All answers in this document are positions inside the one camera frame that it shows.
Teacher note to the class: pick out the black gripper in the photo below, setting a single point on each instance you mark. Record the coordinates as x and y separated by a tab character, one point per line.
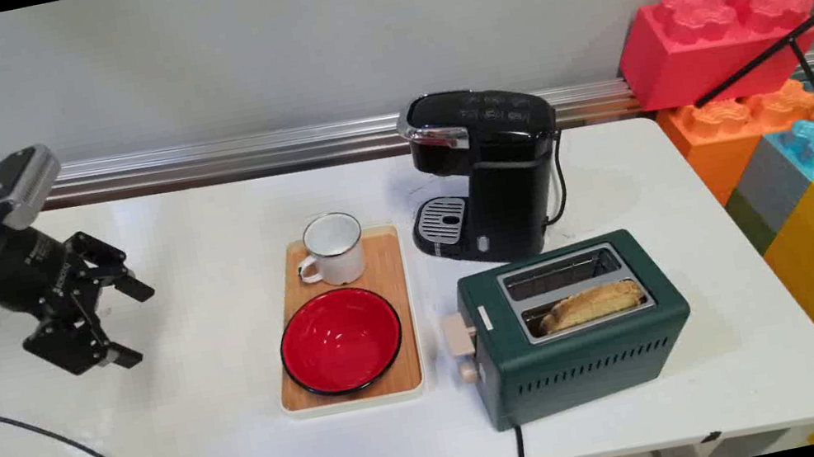
21	271

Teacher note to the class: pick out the beige toaster lever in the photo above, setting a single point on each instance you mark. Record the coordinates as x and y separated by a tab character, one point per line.
459	334

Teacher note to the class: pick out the red bowl with black rim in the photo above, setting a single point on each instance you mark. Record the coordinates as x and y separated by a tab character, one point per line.
339	341

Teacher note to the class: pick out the white enamel mug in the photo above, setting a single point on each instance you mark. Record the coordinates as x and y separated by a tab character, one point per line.
342	261

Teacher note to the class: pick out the wooden tray with white rim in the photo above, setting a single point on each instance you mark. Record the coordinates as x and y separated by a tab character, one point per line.
390	298

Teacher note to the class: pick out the beige toaster knob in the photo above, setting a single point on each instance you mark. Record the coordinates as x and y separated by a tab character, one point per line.
469	372

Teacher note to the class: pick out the black coffee machine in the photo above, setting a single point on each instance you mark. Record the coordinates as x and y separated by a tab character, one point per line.
510	193

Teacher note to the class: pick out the green toaster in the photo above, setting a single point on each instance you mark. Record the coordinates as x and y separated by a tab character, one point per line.
582	365

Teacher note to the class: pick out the toast bread slice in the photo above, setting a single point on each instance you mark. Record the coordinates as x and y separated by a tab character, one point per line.
592	305

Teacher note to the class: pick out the black tape piece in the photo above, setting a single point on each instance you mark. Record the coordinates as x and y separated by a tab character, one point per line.
710	438

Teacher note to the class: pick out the orange toy brick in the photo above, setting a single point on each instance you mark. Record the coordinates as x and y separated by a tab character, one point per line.
712	154

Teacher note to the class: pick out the red toy brick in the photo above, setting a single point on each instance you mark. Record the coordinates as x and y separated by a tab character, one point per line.
687	62

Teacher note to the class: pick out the dark green toy brick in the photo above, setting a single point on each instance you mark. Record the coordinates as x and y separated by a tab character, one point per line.
749	222

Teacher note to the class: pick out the grey toy brick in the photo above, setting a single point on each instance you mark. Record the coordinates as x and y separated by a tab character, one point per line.
772	185

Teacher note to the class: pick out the black tripod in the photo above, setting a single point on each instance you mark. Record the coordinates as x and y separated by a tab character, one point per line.
762	58

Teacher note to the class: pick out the aluminium rail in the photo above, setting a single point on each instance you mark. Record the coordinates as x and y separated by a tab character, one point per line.
235	158

